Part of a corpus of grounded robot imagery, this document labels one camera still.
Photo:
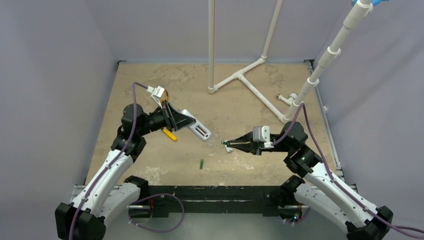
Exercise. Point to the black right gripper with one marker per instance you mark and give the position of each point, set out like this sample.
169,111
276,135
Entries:
255,145

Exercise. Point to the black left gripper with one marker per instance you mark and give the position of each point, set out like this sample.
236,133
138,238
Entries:
181,120

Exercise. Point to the white remote control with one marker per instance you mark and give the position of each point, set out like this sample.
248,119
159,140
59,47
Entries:
197,128

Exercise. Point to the white battery cover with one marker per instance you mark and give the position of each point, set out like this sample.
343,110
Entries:
228,149

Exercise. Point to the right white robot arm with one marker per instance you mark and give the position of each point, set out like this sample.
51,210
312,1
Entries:
313,184

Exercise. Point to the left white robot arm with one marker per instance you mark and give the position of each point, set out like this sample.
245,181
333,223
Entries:
89,214

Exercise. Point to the white pipe fitting brass end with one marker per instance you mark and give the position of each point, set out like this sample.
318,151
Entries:
291,98

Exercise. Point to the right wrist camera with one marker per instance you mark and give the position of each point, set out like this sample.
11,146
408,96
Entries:
261,136

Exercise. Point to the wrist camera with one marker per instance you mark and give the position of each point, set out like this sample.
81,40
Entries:
156,93
261,136

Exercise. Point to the yellow handled pliers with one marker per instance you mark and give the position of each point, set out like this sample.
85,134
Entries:
164,97

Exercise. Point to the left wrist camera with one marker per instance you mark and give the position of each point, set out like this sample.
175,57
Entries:
156,93

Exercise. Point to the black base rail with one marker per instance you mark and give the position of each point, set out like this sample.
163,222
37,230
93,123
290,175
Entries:
268,201

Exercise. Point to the aluminium frame rail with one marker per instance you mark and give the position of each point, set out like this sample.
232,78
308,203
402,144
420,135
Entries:
335,158

